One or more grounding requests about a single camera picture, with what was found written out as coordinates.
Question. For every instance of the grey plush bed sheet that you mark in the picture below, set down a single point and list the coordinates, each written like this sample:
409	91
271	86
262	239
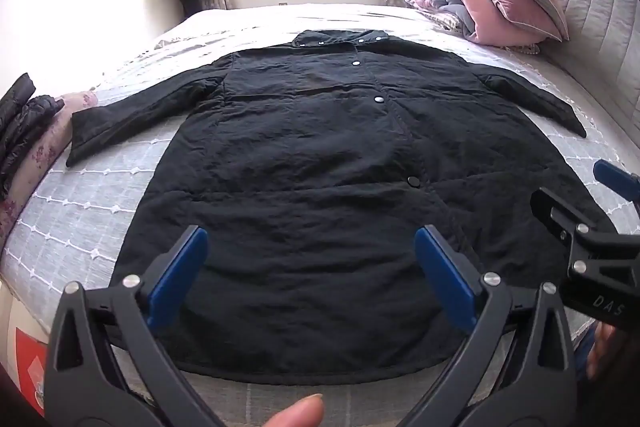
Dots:
600	107

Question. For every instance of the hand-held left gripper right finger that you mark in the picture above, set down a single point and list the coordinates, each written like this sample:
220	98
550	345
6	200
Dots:
445	274

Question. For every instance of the red box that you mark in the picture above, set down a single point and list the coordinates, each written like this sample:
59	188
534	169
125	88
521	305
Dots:
31	367

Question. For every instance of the pink velvet pillow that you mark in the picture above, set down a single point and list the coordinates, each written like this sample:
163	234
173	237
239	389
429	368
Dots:
490	2

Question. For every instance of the person's right hand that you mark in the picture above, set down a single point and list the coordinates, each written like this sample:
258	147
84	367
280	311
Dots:
604	352

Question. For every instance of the grey padded headboard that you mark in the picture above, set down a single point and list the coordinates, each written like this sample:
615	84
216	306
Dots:
595	2

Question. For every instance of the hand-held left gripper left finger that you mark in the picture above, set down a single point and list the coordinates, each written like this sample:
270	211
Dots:
182	264

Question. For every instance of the grey checked bedspread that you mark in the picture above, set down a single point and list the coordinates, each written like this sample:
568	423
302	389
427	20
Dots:
100	187

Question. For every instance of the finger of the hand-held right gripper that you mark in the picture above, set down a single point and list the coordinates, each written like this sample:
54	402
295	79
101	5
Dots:
617	182
555	214

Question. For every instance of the person's left hand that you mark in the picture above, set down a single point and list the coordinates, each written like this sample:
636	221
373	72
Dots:
297	414

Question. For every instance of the floral pink bolster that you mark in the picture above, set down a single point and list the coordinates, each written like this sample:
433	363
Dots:
55	132

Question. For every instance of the black quilted coat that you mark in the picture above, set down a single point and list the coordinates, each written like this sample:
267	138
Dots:
300	182

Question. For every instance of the folded pink and blue quilt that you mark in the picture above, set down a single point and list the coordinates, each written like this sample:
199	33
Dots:
440	2

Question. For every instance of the black puffer jacket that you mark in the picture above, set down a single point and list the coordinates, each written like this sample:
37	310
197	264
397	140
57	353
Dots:
22	122

